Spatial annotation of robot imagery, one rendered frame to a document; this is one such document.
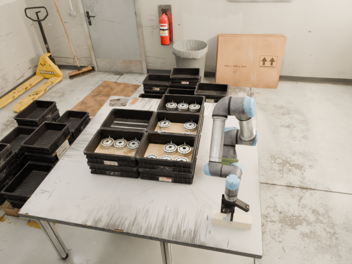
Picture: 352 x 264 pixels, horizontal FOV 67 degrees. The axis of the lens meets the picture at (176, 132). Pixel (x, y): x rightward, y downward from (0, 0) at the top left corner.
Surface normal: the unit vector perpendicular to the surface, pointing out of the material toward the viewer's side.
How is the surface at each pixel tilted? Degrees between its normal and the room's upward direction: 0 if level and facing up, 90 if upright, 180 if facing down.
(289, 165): 0
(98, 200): 0
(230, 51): 79
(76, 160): 0
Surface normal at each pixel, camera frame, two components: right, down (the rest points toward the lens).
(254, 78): -0.22, 0.34
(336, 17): -0.21, 0.60
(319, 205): -0.04, -0.79
